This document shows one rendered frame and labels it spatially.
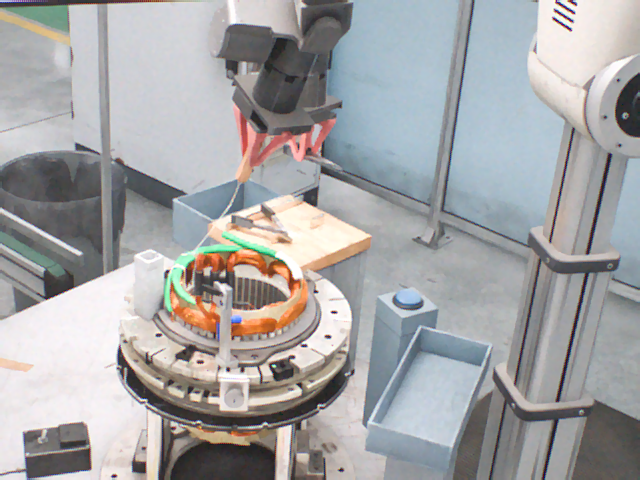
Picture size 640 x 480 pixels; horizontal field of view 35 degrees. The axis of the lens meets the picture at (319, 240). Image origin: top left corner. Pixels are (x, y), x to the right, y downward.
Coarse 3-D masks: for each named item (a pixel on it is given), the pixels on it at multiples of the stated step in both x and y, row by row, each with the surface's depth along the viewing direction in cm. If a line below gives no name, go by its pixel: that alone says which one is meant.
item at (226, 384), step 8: (224, 376) 125; (232, 376) 125; (240, 376) 125; (224, 384) 125; (232, 384) 125; (240, 384) 126; (248, 384) 126; (224, 392) 126; (248, 392) 126; (224, 408) 127; (240, 408) 127
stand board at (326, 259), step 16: (256, 208) 175; (288, 208) 176; (304, 208) 176; (208, 224) 169; (224, 224) 169; (272, 224) 170; (288, 224) 171; (304, 224) 171; (336, 224) 172; (224, 240) 167; (256, 240) 165; (288, 240) 165; (304, 240) 166; (320, 240) 166; (336, 240) 167; (352, 240) 167; (368, 240) 169; (304, 256) 161; (320, 256) 161; (336, 256) 164
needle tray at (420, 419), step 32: (416, 352) 146; (448, 352) 145; (480, 352) 143; (416, 384) 139; (448, 384) 140; (480, 384) 138; (384, 416) 132; (416, 416) 133; (448, 416) 133; (384, 448) 125; (416, 448) 124; (448, 448) 122
